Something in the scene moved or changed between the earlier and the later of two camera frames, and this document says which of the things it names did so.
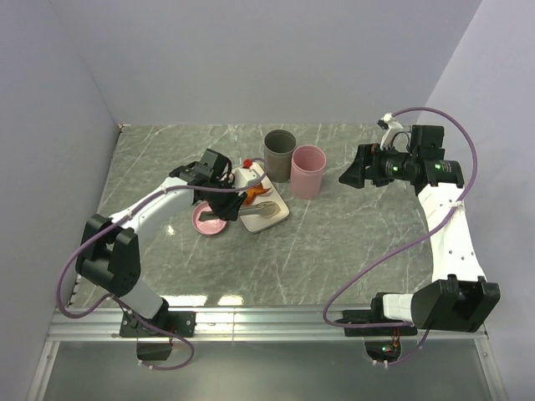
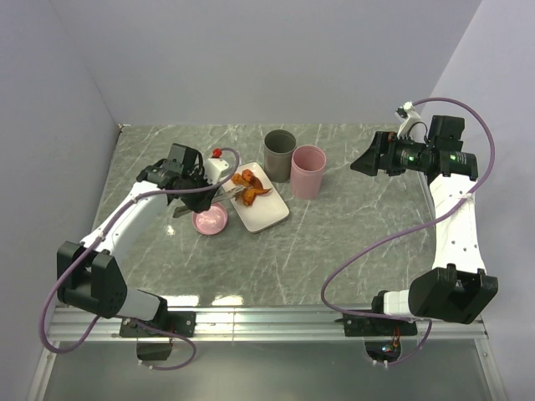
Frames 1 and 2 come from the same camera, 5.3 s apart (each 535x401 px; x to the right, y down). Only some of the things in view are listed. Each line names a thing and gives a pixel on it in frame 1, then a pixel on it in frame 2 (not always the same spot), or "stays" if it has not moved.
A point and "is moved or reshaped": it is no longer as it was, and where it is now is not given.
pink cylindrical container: (307, 169) stays
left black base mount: (165, 324) stays
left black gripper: (229, 210) to (203, 203)
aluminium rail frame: (103, 325) stays
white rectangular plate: (258, 223) stays
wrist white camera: (392, 127) to (411, 125)
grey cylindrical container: (278, 147) stays
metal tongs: (265, 209) is moved or reshaped
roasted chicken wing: (252, 191) stays
